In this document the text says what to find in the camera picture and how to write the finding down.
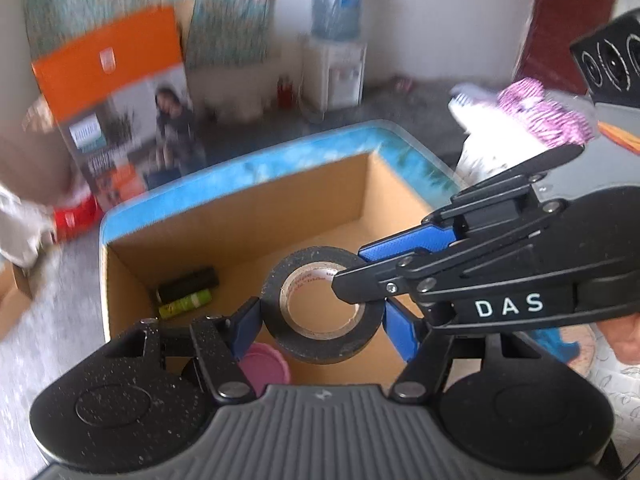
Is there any green lip balm tube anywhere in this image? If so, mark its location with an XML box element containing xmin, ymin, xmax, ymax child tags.
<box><xmin>158</xmin><ymin>289</ymin><xmax>212</xmax><ymax>320</ymax></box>

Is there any pink plastic lid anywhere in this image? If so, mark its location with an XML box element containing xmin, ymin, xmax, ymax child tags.
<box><xmin>239</xmin><ymin>342</ymin><xmax>291</xmax><ymax>396</ymax></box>

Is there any black electrical tape roll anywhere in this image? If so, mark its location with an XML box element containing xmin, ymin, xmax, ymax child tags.
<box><xmin>260</xmin><ymin>246</ymin><xmax>385</xmax><ymax>364</ymax></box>

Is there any black flashlight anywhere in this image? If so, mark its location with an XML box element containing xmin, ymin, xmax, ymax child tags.
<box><xmin>155</xmin><ymin>266</ymin><xmax>219</xmax><ymax>304</ymax></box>

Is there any right hand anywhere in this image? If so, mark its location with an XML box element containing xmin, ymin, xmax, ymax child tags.
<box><xmin>597</xmin><ymin>313</ymin><xmax>640</xmax><ymax>365</ymax></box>

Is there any brown cardboard box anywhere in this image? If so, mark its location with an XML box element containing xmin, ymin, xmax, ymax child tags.
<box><xmin>100</xmin><ymin>154</ymin><xmax>433</xmax><ymax>339</ymax></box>

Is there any white quilted bedding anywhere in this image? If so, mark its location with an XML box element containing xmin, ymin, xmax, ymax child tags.
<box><xmin>448</xmin><ymin>82</ymin><xmax>597</xmax><ymax>184</ymax></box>

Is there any pink patterned cloth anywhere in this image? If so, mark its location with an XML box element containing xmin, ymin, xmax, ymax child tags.
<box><xmin>497</xmin><ymin>77</ymin><xmax>592</xmax><ymax>148</ymax></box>

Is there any white water dispenser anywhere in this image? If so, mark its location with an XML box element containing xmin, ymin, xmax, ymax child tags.
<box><xmin>300</xmin><ymin>37</ymin><xmax>367</xmax><ymax>113</ymax></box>

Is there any red plastic bag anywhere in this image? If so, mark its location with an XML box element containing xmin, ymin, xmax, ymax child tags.
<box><xmin>53</xmin><ymin>194</ymin><xmax>103</xmax><ymax>243</ymax></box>

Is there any small cardboard box on floor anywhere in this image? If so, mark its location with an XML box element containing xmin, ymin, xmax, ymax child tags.
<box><xmin>0</xmin><ymin>263</ymin><xmax>32</xmax><ymax>339</ymax></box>

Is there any dark red door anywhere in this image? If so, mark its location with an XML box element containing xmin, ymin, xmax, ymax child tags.
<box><xmin>516</xmin><ymin>0</ymin><xmax>615</xmax><ymax>94</ymax></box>

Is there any beige curtain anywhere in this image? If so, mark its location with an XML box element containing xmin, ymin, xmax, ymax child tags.
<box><xmin>0</xmin><ymin>123</ymin><xmax>72</xmax><ymax>271</ymax></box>

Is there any orange philips product box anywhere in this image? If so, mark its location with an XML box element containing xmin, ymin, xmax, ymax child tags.
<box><xmin>32</xmin><ymin>6</ymin><xmax>206</xmax><ymax>211</ymax></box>

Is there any blue water jug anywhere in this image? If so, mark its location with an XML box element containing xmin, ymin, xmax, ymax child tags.
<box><xmin>311</xmin><ymin>0</ymin><xmax>361</xmax><ymax>41</ymax></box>

